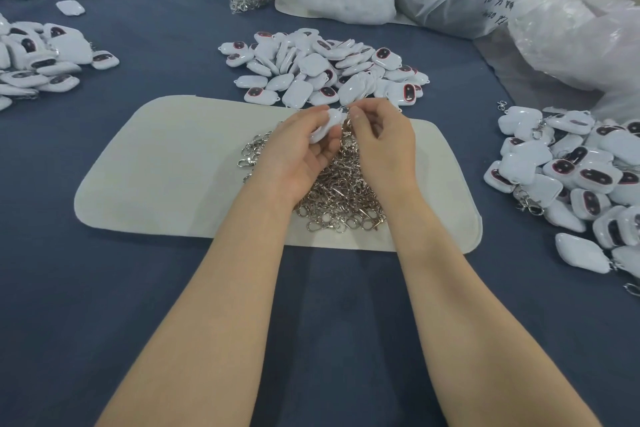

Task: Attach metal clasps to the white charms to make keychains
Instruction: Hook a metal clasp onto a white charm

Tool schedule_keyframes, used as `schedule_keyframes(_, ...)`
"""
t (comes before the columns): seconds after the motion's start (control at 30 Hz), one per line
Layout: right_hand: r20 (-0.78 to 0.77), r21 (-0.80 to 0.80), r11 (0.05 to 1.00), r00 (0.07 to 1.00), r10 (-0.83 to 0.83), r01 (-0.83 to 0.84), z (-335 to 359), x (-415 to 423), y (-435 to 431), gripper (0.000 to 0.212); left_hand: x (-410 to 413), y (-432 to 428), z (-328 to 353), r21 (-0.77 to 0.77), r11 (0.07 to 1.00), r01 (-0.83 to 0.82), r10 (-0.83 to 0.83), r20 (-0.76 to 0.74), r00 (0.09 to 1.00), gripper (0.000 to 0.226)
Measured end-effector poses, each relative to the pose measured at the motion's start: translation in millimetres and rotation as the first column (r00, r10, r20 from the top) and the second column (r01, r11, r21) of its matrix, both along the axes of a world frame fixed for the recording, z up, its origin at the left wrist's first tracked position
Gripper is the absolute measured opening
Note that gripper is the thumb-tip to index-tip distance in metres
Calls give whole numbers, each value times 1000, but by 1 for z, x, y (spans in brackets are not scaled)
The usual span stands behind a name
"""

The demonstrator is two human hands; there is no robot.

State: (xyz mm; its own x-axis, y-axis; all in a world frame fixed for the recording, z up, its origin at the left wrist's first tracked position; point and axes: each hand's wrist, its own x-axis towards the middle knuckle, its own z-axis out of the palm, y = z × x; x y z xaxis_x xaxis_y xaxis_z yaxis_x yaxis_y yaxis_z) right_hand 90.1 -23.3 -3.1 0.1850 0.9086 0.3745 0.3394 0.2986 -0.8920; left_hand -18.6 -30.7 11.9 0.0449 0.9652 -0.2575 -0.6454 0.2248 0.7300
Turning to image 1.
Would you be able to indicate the white fob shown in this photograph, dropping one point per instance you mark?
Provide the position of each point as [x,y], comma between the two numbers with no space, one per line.
[328,125]

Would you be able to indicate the person's left hand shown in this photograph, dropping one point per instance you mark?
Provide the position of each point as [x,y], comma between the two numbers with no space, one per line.
[290,159]

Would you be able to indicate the person's left forearm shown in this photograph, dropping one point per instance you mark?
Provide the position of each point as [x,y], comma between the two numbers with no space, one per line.
[215,322]

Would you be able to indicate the cream felt work mat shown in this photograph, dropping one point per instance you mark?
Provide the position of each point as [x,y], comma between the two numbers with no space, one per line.
[160,169]

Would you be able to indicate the crumpled clear plastic bag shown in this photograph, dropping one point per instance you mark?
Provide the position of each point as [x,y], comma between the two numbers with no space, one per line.
[590,37]

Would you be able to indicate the person's right hand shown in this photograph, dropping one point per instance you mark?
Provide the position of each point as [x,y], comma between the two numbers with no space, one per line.
[385,151]

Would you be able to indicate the person's right forearm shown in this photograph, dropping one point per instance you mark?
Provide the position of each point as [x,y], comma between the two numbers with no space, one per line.
[475,322]

